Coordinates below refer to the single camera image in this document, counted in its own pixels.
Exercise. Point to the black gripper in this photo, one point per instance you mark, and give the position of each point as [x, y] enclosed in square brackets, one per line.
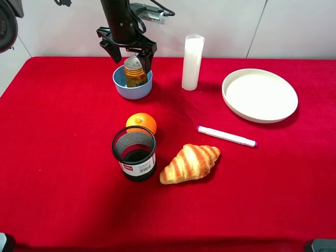
[125, 30]

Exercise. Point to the orange drink can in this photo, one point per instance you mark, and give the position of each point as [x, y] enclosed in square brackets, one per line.
[134, 73]

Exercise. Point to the blue bowl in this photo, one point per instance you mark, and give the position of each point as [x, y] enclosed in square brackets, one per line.
[133, 93]

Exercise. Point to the tall white milk cup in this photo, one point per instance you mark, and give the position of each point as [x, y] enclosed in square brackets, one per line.
[193, 50]

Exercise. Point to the orange fruit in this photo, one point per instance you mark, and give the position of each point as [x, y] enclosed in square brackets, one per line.
[142, 119]

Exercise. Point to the black mesh pen holder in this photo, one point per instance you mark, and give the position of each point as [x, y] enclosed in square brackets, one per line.
[134, 148]

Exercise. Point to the white marker pen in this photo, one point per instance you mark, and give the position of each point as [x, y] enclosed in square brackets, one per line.
[227, 136]

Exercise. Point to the croissant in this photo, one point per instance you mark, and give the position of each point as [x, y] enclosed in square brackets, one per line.
[193, 162]

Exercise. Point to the cream round plate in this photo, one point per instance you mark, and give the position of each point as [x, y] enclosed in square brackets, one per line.
[259, 96]

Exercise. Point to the red velvet tablecloth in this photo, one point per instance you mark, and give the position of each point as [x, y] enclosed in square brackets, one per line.
[63, 190]

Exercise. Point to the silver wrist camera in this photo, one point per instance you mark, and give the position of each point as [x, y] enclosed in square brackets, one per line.
[149, 13]

